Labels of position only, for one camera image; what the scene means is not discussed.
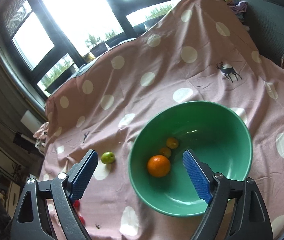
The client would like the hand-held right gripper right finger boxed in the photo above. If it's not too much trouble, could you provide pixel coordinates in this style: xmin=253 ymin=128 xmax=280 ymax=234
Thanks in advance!
xmin=182 ymin=149 xmax=274 ymax=240

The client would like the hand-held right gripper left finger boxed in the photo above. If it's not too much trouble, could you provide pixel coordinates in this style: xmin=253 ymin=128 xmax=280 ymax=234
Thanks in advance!
xmin=10 ymin=149 xmax=99 ymax=240

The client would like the green apple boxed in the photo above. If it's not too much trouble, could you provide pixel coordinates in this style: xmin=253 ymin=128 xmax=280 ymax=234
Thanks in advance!
xmin=101 ymin=151 xmax=116 ymax=165

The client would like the large orange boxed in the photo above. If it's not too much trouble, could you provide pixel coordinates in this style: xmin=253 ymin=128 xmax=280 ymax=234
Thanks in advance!
xmin=147 ymin=155 xmax=171 ymax=178

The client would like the tan longan fruit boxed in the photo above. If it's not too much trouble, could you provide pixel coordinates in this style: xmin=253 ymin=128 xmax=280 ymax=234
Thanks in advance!
xmin=166 ymin=137 xmax=179 ymax=149
xmin=159 ymin=147 xmax=172 ymax=158

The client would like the green plastic bowl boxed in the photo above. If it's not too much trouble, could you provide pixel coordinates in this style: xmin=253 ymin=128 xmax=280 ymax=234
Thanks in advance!
xmin=128 ymin=101 xmax=253 ymax=217

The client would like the pink clothes pile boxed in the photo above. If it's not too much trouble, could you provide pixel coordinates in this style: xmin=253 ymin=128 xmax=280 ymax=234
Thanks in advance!
xmin=33 ymin=122 xmax=50 ymax=151

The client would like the upright floor vacuum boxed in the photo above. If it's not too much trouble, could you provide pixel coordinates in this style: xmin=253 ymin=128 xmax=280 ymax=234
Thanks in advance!
xmin=0 ymin=111 xmax=36 ymax=153

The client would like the white panel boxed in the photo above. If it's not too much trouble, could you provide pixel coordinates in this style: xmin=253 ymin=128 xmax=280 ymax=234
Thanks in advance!
xmin=20 ymin=110 xmax=45 ymax=131

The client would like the planter with green plants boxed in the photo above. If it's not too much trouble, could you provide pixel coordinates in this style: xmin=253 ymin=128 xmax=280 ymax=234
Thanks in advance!
xmin=84 ymin=30 xmax=122 ymax=58
xmin=144 ymin=1 xmax=180 ymax=28
xmin=38 ymin=55 xmax=79 ymax=96

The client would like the pink polka dot blanket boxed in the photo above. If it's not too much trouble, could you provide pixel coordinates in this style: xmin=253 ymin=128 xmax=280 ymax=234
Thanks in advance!
xmin=33 ymin=0 xmax=284 ymax=240

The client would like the black framed window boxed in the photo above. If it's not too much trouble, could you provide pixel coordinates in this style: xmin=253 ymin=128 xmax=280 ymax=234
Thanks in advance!
xmin=0 ymin=0 xmax=180 ymax=100

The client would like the grey sofa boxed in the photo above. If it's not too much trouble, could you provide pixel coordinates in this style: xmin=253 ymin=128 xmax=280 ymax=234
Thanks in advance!
xmin=242 ymin=0 xmax=284 ymax=64

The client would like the pale purple clothes pile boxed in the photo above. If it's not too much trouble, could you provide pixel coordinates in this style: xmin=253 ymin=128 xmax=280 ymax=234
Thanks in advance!
xmin=220 ymin=0 xmax=249 ymax=22

